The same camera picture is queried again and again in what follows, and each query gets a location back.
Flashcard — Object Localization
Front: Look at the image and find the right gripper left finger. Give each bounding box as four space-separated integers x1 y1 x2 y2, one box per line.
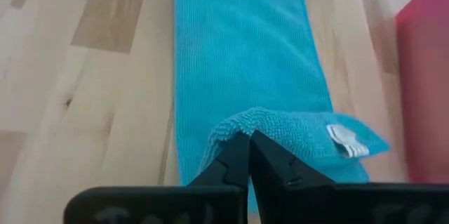
65 133 250 224

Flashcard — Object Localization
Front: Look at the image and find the red plastic tray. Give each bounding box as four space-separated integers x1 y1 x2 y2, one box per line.
396 0 449 185

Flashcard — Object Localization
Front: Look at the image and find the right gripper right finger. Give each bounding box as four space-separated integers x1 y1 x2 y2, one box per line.
249 131 449 224

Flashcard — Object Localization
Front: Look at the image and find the bright blue microfiber towel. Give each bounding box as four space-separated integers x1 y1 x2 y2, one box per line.
173 0 391 214

